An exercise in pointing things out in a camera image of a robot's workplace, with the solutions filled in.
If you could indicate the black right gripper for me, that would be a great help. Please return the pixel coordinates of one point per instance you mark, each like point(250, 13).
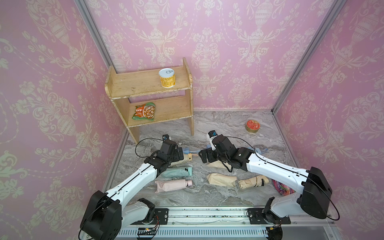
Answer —
point(210, 152)

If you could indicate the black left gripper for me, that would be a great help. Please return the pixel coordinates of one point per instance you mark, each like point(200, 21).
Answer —
point(177, 157)

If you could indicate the beige sleeved umbrella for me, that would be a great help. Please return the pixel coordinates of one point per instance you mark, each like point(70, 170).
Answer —
point(222, 180)
point(187, 159)

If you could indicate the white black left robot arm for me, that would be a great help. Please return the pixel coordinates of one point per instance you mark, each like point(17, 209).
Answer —
point(108, 212)

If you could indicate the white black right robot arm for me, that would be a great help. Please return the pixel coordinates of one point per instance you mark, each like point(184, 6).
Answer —
point(312, 192)

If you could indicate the mint green sleeved umbrella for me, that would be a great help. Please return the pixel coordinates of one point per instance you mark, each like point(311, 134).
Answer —
point(177, 172)

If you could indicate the pink sleeved umbrella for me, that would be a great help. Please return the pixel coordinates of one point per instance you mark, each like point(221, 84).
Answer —
point(173, 185)

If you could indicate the round gold red candy tin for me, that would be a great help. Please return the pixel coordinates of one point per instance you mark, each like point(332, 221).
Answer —
point(252, 126)

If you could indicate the green orange snack packet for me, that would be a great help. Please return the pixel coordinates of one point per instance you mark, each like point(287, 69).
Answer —
point(145, 112)

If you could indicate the purple candy bag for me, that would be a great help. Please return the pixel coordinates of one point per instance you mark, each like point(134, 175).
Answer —
point(282, 189)

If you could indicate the yellow cup noodle container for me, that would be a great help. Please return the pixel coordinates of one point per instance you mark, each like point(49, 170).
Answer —
point(167, 76)

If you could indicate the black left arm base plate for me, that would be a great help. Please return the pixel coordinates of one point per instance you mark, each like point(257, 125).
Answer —
point(158, 216)

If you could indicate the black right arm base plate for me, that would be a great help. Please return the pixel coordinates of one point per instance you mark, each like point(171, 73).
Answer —
point(257, 216)

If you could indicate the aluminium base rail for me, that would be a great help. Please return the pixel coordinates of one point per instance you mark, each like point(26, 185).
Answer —
point(227, 223)

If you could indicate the aluminium corner frame post left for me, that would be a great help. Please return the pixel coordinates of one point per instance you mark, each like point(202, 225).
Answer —
point(94, 31)

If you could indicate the aluminium corner frame post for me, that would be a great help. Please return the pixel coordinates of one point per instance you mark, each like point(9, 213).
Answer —
point(319, 35)
point(94, 31)

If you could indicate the aluminium corner frame post right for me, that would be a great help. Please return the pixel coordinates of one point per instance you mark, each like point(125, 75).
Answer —
point(319, 35)

